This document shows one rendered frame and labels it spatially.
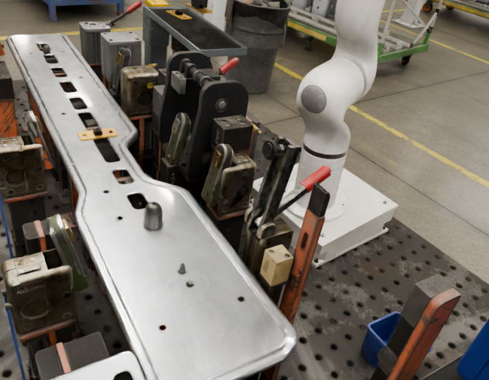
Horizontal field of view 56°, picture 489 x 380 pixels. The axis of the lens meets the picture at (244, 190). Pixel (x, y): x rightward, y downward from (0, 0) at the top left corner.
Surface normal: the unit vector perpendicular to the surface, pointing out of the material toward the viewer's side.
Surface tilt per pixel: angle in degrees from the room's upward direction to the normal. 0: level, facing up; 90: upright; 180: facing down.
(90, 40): 90
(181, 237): 0
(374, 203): 4
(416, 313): 90
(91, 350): 0
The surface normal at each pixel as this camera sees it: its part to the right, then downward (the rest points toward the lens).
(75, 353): 0.14, -0.81
